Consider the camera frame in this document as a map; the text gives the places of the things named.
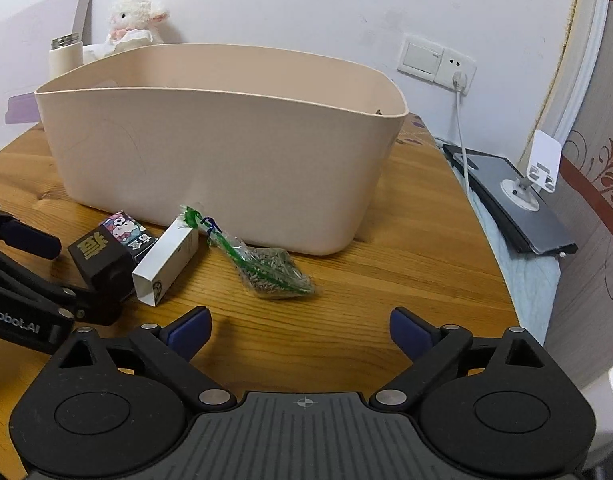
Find black cartoon blind box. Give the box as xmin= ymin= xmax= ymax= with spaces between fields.
xmin=68 ymin=211 xmax=158 ymax=297

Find white slim carton box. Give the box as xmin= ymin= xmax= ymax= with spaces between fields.
xmin=132 ymin=217 xmax=199 ymax=308

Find white lilac board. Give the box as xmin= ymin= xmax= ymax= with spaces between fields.
xmin=0 ymin=0 xmax=90 ymax=150

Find cream thermos bottle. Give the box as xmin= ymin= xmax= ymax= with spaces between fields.
xmin=48 ymin=32 xmax=84 ymax=79

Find white phone stand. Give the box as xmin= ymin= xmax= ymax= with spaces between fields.
xmin=500 ymin=130 xmax=561 ymax=212

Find beige plastic storage basket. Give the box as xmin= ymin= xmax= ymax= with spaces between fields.
xmin=35 ymin=44 xmax=409 ymax=256

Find white plush lamb toy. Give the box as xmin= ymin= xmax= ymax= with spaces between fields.
xmin=83 ymin=0 xmax=170 ymax=64

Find white power plug cable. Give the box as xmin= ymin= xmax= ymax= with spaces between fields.
xmin=451 ymin=70 xmax=474 ymax=201

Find white wall switch socket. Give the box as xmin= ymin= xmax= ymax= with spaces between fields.
xmin=398 ymin=36 xmax=477 ymax=96

